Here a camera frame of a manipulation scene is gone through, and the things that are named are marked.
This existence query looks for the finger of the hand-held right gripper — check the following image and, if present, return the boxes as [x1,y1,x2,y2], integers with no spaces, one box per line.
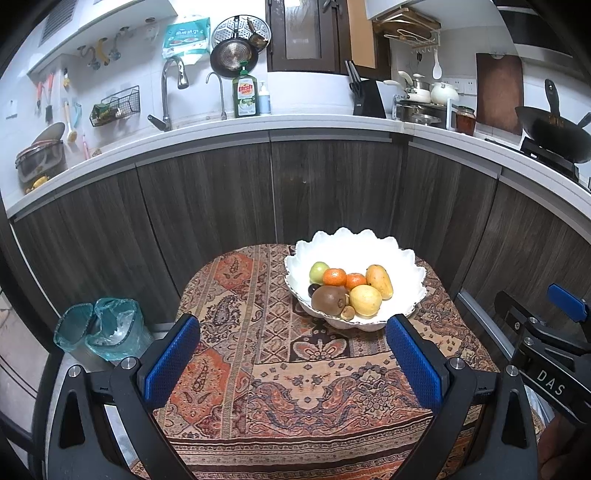
[547,283,591,343]
[494,290,551,334]

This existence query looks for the white pot with lid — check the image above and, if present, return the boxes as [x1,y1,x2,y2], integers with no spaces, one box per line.
[430,82,461,104]

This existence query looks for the black wok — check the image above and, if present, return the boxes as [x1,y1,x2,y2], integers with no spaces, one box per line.
[515,78,591,163]

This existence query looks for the green dish soap bottle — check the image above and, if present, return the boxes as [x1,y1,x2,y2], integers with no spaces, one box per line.
[232,61,257,118]

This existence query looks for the black gas stove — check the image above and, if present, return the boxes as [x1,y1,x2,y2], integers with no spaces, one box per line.
[519,136,583,181]

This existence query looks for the brown kiwi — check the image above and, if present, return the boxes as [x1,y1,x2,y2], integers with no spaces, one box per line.
[311,285,350,315]

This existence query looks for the white kettle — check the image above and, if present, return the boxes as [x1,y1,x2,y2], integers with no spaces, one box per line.
[383,70,432,103]

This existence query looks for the round metal steamer rack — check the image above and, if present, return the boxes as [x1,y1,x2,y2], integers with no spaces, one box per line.
[212,15,271,51]

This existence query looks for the black range hood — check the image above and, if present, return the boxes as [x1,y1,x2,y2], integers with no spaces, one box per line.
[494,0,591,61]

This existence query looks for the patterned tablecloth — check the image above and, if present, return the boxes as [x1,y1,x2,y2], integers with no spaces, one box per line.
[124,243,546,480]

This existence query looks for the wooden wall rack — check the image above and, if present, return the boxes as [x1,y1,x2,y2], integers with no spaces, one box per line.
[372,7,441,49]

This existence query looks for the small chrome faucet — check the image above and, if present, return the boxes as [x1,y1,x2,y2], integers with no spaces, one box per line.
[205,71,228,121]

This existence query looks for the yellow mango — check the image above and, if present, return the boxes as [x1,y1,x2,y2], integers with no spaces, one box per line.
[366,264,394,301]

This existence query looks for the hanging frying pan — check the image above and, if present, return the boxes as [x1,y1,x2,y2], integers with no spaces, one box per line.
[210,38,259,78]

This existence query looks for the metal dish rack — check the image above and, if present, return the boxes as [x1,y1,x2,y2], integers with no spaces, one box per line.
[393,95,458,130]

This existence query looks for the dark framed window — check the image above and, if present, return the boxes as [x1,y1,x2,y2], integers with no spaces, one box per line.
[265,0,352,75]

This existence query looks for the glass jar of red sauce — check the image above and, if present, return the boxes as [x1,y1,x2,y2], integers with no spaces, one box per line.
[455,105,476,136]

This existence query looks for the small hanging saucepan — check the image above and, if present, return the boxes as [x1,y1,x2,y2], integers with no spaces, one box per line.
[247,17,271,52]

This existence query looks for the glass pot with lid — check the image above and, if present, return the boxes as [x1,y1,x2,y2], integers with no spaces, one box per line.
[15,122,66,185]

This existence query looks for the brown cutting board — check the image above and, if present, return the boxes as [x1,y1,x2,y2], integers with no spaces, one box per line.
[475,52,525,136]

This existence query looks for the white scalloped bowl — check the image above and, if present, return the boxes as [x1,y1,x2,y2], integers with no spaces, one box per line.
[283,227,428,329]

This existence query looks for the person's right hand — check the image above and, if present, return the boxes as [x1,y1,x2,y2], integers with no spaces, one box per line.
[538,413,587,480]

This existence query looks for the trash bin with green bag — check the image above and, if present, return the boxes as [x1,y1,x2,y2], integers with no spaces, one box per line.
[85,298,154,361]
[54,302,100,356]

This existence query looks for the dish brush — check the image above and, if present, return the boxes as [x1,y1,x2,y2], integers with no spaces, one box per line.
[64,102,80,144]

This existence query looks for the teal and white plastic bag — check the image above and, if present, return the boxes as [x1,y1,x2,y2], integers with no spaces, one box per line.
[161,17,211,65]

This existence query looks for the white kitchen countertop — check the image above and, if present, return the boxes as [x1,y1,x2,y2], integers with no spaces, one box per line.
[0,111,591,222]

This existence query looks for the black knife block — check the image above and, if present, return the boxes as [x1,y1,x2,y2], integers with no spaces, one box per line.
[344,60,386,118]

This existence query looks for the dark wood kitchen cabinets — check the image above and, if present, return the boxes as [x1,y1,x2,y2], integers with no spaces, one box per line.
[0,129,591,333]

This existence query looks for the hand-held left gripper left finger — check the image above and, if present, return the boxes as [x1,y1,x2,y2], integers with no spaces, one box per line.
[46,313,201,480]

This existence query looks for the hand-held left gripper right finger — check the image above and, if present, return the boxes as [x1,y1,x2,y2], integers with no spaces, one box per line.
[385,314,541,480]

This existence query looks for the tall chrome faucet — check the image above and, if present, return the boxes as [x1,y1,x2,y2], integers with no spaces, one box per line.
[148,56,191,132]

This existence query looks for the yellow lemon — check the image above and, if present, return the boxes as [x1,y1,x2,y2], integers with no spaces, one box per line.
[348,285,383,318]

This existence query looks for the black wire basket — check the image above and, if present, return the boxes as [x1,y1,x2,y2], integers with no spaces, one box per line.
[89,85,140,127]

